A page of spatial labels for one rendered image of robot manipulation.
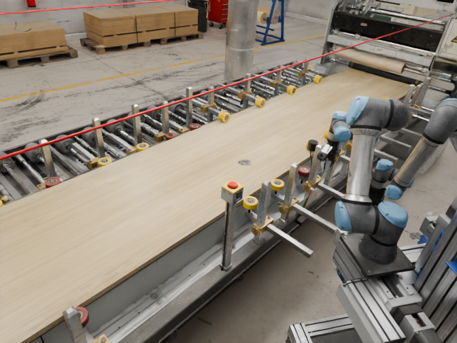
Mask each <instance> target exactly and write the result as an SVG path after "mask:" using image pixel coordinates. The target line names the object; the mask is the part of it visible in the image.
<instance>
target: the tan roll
mask: <svg viewBox="0 0 457 343"><path fill-rule="evenodd" d="M343 48H345V47H342V46H338V47H337V48H336V49H334V48H329V50H330V51H332V52H334V51H337V50H340V49H343ZM335 56H337V57H340V58H343V59H347V60H350V61H354V62H357V63H362V64H365V65H369V66H372V67H376V68H380V69H384V70H387V71H391V72H394V73H397V74H402V73H403V72H404V71H408V72H411V73H414V74H419V75H422V76H426V75H427V73H426V72H423V71H418V70H414V69H410V68H407V67H405V64H406V63H404V62H401V61H396V60H393V59H388V58H385V57H382V56H377V55H374V54H369V53H366V52H361V51H358V50H353V49H350V48H348V49H345V50H342V51H339V52H336V53H335Z"/></svg>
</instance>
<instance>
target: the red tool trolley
mask: <svg viewBox="0 0 457 343"><path fill-rule="evenodd" d="M209 2H210V11H209V9H208V20H209V21H210V24H209V25H210V26H211V27H212V26H213V25H214V24H213V22H218V23H219V29H222V23H223V24H224V25H225V24H226V22H227V18H228V6H229V0H209Z"/></svg>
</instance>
